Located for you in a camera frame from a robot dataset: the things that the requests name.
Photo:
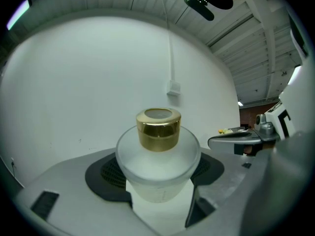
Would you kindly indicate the white wall conduit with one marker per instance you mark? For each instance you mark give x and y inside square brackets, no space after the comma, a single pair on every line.
[172,58]

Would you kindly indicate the clear glass jar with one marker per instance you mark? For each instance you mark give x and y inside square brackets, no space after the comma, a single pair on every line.
[157,134]

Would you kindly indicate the white wall junction box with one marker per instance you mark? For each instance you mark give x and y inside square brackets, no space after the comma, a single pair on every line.
[173,87]

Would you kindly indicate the person's white printed sweatshirt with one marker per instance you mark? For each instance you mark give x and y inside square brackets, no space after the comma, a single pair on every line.
[305,90]

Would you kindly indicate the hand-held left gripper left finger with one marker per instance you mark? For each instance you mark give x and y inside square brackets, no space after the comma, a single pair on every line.
[73,193]

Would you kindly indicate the ceiling light strip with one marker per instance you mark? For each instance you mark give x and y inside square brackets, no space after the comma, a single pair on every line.
[18,15]
[294,75]

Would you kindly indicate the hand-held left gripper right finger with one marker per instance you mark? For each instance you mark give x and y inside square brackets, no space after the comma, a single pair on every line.
[246,193]

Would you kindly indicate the yellow flower bouquet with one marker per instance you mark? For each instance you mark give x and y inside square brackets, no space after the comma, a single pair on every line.
[222,131]

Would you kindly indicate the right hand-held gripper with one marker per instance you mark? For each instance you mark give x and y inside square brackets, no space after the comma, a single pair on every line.
[273,124]

